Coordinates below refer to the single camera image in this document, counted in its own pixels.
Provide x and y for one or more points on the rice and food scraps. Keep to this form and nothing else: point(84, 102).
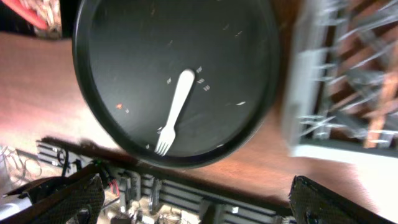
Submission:
point(49, 11)

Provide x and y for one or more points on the white plastic fork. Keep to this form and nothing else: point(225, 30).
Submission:
point(167, 134)

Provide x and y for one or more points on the black round tray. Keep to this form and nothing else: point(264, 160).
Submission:
point(128, 56)

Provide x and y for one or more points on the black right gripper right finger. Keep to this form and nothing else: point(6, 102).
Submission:
point(311, 202)

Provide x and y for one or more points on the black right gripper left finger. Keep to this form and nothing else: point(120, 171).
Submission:
point(78, 198)

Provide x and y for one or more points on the grey dishwasher rack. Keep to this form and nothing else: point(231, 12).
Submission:
point(341, 95)

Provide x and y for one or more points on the aluminium frame rail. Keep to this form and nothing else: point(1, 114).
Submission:
point(163, 188)

